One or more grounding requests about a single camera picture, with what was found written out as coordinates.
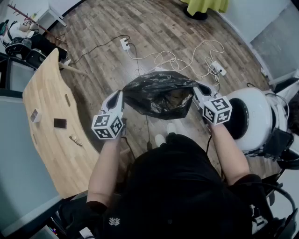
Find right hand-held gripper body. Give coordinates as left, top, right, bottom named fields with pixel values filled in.
left=200, top=94, right=233, bottom=126

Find thick black cable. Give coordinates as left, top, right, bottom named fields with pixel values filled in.
left=128, top=42, right=153, bottom=151

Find black phone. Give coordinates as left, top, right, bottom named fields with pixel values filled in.
left=53, top=118, right=67, bottom=129

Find person's left forearm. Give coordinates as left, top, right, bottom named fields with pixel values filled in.
left=86, top=135, right=122, bottom=207

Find black tablet screen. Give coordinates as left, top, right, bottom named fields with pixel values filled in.
left=263, top=127, right=295, bottom=161

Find person's right white shoe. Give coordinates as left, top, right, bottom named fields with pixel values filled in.
left=166, top=122, right=177, bottom=136

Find person's right forearm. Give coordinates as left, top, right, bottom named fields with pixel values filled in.
left=208, top=123, right=250, bottom=186

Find wooden coat rack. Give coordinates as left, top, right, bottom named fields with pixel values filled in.
left=7, top=3, right=69, bottom=45

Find person's white shoe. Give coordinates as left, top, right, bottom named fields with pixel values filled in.
left=166, top=122, right=177, bottom=136
left=155, top=134, right=167, bottom=148

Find light wooden table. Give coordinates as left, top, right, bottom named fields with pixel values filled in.
left=22, top=48, right=100, bottom=199

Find small white box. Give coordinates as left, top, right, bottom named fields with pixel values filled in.
left=30, top=108, right=43, bottom=124

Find person's left white shoe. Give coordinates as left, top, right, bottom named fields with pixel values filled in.
left=155, top=134, right=167, bottom=148

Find black plastic trash bag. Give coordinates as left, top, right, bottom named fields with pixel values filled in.
left=121, top=70, right=199, bottom=120

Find cream tangled cable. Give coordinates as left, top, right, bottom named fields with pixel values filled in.
left=127, top=40, right=226, bottom=82

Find right hand-held gripper black cable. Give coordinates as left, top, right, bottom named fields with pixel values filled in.
left=206, top=134, right=225, bottom=182

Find person's black clothes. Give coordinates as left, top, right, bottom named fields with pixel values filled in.
left=59, top=132, right=283, bottom=239

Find square white power strip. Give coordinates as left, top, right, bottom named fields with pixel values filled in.
left=120, top=37, right=131, bottom=51

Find round table with green cloth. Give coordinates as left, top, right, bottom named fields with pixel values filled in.
left=180, top=0, right=230, bottom=21

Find thin black cable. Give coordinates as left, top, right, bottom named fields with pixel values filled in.
left=69, top=34, right=130, bottom=66

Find left hand-held gripper black cable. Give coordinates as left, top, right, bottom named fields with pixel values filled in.
left=120, top=136, right=137, bottom=164

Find white desk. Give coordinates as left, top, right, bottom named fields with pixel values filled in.
left=268, top=69, right=299, bottom=94
left=36, top=4, right=68, bottom=27

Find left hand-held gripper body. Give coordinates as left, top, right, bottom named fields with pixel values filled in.
left=91, top=106, right=128, bottom=140

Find hand-held gripper black cable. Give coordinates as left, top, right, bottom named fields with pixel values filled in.
left=206, top=134, right=225, bottom=182
left=120, top=136, right=137, bottom=164

